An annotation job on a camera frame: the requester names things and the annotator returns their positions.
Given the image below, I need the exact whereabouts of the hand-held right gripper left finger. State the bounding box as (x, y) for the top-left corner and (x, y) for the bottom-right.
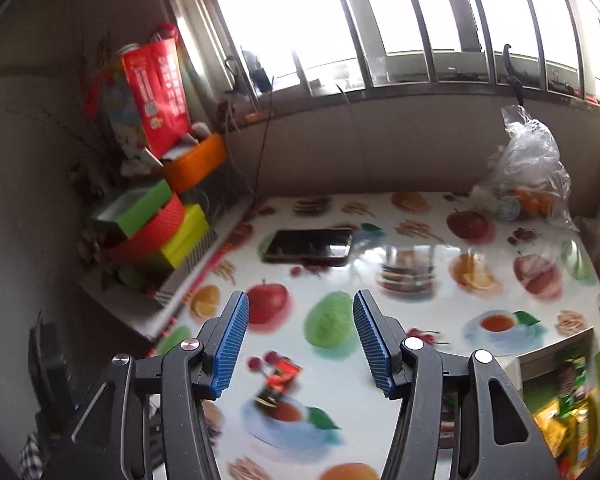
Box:
(40, 290), (251, 480)

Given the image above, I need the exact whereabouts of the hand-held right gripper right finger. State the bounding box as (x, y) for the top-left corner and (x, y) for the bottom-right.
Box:
(352, 289), (563, 480)

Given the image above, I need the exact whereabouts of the red black snack packet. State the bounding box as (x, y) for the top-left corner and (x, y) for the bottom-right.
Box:
(254, 355), (302, 408)

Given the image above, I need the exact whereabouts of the green cardboard box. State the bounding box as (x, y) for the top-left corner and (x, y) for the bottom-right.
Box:
(515, 325), (600, 480)

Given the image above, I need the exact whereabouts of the gold snack packet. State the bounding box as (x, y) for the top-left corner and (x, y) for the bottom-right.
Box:
(530, 405), (568, 456)

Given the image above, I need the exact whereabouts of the green wafer snack packet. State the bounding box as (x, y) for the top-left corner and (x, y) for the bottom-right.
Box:
(555, 355), (593, 401)

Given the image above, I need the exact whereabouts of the fruit print tablecloth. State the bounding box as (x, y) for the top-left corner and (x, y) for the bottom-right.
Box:
(152, 190), (600, 480)

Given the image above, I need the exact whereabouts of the black white striped box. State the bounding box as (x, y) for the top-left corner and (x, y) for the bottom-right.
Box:
(152, 227), (218, 311)

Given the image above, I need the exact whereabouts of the yellow-green box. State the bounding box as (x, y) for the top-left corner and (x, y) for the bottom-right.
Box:
(150, 203), (211, 271)

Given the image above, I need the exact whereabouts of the black smartphone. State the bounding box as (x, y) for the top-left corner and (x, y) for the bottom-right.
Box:
(260, 227), (355, 267)

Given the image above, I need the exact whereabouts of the red textured box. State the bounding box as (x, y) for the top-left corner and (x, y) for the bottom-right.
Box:
(105, 192), (186, 266)

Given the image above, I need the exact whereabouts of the light green box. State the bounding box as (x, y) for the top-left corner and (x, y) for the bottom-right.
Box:
(92, 177), (173, 238)

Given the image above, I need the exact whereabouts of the orange box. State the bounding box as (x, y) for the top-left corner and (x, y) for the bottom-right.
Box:
(162, 132), (229, 196)

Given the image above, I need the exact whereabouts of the clear plastic bag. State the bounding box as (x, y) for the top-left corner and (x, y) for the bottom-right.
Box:
(472, 105), (578, 231)

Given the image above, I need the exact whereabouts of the colourful printed bag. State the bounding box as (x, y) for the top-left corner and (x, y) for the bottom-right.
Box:
(85, 60), (151, 161)

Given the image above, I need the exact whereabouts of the black hook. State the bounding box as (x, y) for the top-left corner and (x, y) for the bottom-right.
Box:
(501, 42), (526, 106)

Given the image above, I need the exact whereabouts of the black binder clip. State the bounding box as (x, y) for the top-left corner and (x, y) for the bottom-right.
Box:
(547, 67), (576, 96)

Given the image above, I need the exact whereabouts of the window with metal bars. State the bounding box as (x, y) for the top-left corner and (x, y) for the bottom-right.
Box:
(167, 0), (600, 116)

